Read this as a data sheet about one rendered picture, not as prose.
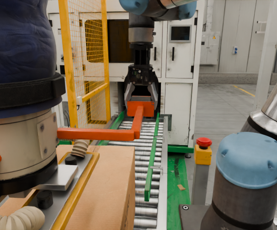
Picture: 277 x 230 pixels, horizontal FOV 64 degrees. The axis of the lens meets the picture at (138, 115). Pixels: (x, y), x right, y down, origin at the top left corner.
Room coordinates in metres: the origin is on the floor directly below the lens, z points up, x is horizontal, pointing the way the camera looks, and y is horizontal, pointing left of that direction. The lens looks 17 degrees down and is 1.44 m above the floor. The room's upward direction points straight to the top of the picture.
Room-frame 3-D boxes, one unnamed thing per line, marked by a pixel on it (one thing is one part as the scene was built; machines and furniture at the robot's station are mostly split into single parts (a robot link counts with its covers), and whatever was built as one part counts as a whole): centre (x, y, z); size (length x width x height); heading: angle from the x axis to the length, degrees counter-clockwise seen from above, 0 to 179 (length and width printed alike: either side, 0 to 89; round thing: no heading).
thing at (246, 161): (0.38, -0.22, 1.20); 0.13 x 0.12 x 0.14; 143
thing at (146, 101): (0.72, -0.01, 1.25); 0.09 x 0.08 x 0.05; 86
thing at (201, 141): (0.92, -0.30, 1.02); 0.07 x 0.07 x 0.04
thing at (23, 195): (0.44, 0.27, 1.14); 0.04 x 0.04 x 0.05; 86
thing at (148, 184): (1.89, -0.19, 0.60); 1.60 x 0.10 x 0.09; 173
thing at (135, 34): (0.70, -0.01, 1.47); 0.08 x 0.08 x 0.05
